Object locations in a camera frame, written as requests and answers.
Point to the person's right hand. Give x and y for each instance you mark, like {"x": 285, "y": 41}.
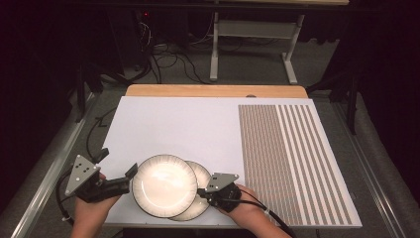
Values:
{"x": 251, "y": 208}

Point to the black stand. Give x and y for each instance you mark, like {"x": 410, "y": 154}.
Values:
{"x": 351, "y": 99}
{"x": 81, "y": 95}

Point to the aluminium rail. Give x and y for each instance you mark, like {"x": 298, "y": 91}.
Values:
{"x": 49, "y": 178}
{"x": 373, "y": 178}

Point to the wooden table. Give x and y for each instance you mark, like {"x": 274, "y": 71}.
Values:
{"x": 214, "y": 91}

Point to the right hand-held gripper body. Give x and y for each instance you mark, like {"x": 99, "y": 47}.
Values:
{"x": 223, "y": 195}

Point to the white plate with dark rim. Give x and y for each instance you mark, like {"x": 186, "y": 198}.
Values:
{"x": 165, "y": 188}
{"x": 202, "y": 177}

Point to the striped grey placemat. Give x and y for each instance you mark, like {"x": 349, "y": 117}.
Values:
{"x": 280, "y": 165}

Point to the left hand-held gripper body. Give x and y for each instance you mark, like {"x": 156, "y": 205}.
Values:
{"x": 81, "y": 177}

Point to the person's left hand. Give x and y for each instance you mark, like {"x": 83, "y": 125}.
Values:
{"x": 92, "y": 211}

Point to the white board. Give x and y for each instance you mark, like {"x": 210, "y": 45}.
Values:
{"x": 178, "y": 132}

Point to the dark box with red light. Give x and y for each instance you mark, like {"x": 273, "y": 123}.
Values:
{"x": 145, "y": 33}

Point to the white desk frame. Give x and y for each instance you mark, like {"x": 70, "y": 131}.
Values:
{"x": 252, "y": 29}

